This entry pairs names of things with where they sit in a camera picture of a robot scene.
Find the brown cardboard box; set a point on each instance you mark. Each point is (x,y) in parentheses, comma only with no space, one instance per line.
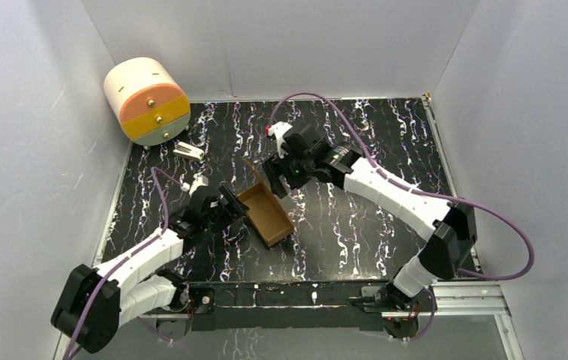
(265,212)

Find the aluminium front rail frame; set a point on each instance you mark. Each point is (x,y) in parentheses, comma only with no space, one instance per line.
(326,304)

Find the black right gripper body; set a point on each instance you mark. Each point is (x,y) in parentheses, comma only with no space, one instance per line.
(298,172)

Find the round pastel drawer cabinet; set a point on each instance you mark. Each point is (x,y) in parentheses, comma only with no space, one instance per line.
(150,106)

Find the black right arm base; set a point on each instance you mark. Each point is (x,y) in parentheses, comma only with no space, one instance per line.
(381,299)

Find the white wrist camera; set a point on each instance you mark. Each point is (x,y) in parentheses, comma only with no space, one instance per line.
(199,180)
(276,132)

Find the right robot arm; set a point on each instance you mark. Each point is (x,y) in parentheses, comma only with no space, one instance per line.
(448,228)

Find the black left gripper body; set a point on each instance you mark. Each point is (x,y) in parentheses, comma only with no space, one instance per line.
(225,206)

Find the white stapler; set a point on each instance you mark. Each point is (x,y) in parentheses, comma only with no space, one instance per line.
(189,151)

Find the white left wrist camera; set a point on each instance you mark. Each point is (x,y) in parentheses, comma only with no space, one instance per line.
(199,180)

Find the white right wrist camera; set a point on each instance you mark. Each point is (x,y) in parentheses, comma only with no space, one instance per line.
(276,132)

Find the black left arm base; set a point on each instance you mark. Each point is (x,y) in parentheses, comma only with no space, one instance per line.
(175,306)

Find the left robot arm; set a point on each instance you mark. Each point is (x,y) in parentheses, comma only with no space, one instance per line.
(96,301)

